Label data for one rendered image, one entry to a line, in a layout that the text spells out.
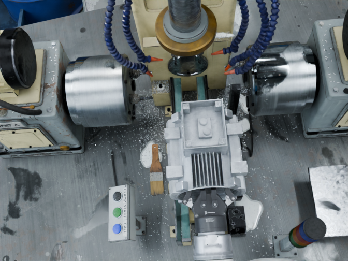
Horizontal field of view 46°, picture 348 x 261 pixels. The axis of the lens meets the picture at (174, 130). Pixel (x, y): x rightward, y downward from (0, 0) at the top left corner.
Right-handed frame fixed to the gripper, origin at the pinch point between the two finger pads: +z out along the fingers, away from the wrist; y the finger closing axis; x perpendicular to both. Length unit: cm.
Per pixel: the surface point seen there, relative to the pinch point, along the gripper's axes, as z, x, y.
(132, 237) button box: -19.5, 29.9, 23.0
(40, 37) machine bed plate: 71, 65, 68
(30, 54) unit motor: 38, 16, 51
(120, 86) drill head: 27.9, 24.7, 24.8
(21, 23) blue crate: 118, 129, 105
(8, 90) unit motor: 27, 19, 59
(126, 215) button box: -13.0, 27.8, 24.5
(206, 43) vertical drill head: 31.9, 7.2, -3.0
